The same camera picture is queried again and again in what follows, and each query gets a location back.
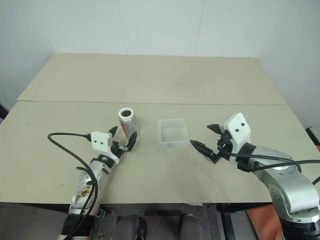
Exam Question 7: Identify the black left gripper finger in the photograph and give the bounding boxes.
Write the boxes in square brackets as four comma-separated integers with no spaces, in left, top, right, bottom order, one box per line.
[125,130,138,153]
[107,125,119,139]

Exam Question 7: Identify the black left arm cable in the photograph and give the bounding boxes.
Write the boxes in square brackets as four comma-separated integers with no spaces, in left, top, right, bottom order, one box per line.
[47,132,100,240]

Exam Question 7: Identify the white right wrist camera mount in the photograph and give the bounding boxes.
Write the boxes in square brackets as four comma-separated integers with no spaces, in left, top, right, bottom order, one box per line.
[223,112,252,166]

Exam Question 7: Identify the dark rounded shape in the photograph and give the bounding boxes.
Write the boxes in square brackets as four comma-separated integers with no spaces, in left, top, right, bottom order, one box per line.
[114,214,148,240]
[180,213,204,240]

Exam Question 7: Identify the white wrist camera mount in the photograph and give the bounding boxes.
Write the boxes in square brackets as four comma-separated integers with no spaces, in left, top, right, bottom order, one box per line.
[223,112,252,166]
[90,131,120,165]

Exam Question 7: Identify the orange mat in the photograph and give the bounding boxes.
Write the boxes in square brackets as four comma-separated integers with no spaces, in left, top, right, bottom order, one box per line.
[246,206,285,240]

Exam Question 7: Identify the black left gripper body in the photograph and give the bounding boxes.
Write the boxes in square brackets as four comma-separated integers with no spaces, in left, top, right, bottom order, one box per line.
[109,140,128,157]

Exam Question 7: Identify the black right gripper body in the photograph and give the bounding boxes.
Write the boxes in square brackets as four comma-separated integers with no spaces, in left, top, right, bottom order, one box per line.
[216,129,235,160]

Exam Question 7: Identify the dark object at room edge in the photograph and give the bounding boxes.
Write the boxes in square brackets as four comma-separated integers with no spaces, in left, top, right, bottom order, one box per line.
[0,102,10,121]

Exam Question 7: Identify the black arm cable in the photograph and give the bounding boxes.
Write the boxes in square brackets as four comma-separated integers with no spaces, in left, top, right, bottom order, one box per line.
[47,132,100,240]
[218,144,320,186]

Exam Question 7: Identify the silver red soda can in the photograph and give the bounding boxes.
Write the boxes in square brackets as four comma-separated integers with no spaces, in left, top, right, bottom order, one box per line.
[118,107,139,138]

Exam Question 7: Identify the clear plastic container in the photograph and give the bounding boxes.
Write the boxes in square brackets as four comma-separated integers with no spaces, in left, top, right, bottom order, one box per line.
[157,118,190,150]

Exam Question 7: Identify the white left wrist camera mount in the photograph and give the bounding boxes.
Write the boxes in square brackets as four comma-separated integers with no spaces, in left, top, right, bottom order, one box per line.
[90,131,120,165]

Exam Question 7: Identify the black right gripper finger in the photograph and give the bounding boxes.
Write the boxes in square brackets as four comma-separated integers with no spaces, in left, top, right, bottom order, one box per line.
[189,139,221,165]
[206,123,224,136]

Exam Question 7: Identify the black metal table frame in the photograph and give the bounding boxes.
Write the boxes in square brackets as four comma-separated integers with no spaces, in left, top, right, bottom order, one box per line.
[218,203,251,240]

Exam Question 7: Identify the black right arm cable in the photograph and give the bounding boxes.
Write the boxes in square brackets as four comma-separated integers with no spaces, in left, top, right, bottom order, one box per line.
[218,144,320,186]

